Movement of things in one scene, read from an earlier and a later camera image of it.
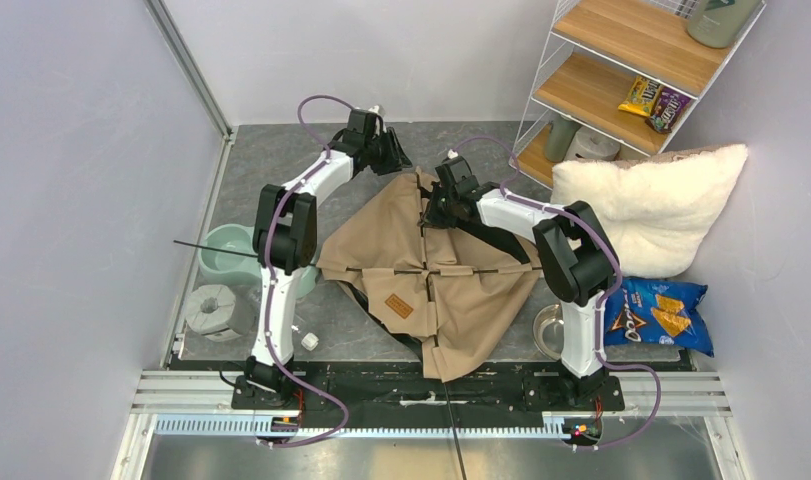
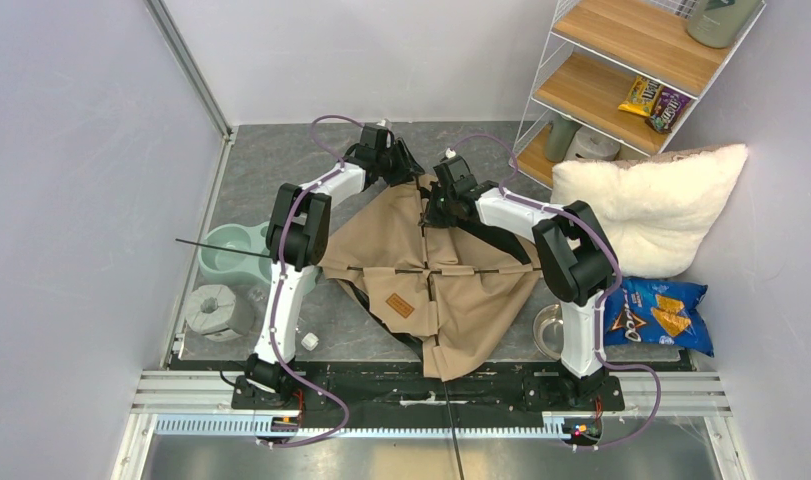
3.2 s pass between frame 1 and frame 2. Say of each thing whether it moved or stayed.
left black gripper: moved
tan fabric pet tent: stayed
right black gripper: stayed
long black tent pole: stayed
